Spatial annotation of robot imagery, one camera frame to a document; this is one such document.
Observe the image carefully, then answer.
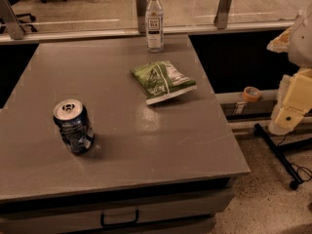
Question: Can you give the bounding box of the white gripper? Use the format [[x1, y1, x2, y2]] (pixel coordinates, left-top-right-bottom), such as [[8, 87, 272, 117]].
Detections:
[[268, 68, 312, 136]]

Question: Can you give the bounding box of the green jalapeno chip bag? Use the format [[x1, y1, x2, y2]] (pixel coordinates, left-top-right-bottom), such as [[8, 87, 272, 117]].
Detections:
[[131, 60, 197, 105]]

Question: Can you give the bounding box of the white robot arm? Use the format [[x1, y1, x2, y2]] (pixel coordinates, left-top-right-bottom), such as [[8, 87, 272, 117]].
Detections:
[[267, 4, 312, 136]]

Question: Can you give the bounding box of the blue pepsi can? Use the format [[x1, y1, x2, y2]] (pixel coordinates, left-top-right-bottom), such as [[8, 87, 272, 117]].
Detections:
[[54, 99, 95, 155]]

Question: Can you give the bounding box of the orange tape roll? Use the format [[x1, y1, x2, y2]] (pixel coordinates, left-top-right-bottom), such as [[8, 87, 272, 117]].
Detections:
[[243, 87, 261, 102]]

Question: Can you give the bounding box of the black wheeled stand base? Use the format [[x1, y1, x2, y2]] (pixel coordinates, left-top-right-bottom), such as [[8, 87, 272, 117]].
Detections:
[[253, 124, 312, 190]]

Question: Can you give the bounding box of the grey cabinet drawer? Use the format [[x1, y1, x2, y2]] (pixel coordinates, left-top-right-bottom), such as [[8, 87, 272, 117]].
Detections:
[[0, 188, 234, 234]]

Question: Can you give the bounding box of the clear water bottle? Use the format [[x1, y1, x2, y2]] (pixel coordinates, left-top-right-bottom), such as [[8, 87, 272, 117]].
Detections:
[[145, 0, 164, 53]]

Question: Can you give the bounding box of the black office chair base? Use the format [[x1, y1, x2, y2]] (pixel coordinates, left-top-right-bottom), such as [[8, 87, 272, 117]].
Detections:
[[0, 13, 38, 34]]

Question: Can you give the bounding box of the metal bracket right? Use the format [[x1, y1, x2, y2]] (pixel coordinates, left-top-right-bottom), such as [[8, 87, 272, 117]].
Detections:
[[214, 0, 232, 29]]

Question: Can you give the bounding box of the metal bracket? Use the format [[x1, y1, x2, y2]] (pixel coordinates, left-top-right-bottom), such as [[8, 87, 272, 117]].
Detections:
[[136, 0, 147, 34], [0, 0, 24, 40], [214, 0, 232, 29]]

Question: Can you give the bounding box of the metal bracket middle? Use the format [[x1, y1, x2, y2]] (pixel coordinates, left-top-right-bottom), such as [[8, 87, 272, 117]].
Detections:
[[136, 0, 147, 34]]

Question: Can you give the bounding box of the black drawer handle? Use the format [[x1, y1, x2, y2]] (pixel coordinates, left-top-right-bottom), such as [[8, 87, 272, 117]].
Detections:
[[99, 210, 139, 228]]

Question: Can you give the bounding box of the metal bracket left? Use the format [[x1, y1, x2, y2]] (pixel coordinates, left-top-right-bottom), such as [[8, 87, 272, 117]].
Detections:
[[0, 0, 24, 40]]

